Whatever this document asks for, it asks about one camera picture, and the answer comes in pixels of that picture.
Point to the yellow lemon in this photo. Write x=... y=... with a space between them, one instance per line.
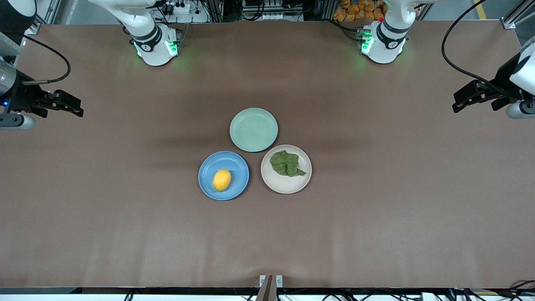
x=221 y=179

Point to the pale green round plate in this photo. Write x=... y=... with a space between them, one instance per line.
x=253 y=129

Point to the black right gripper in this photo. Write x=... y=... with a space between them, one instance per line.
x=21 y=97

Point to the green lettuce leaf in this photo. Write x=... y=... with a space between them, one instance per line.
x=286 y=163

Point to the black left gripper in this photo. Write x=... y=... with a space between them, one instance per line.
x=504 y=75

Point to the white round plate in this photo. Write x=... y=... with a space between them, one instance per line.
x=288 y=184

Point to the white power strip with plugs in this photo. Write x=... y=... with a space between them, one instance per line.
x=179 y=7

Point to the metal table edge bracket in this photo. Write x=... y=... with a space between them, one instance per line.
x=269 y=286

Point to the aluminium frame profile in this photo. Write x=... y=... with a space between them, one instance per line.
x=518 y=14
x=33 y=27

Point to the bag of orange items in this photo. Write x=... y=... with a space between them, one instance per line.
x=355 y=10

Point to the blue round plate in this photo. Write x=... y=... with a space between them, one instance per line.
x=234 y=165

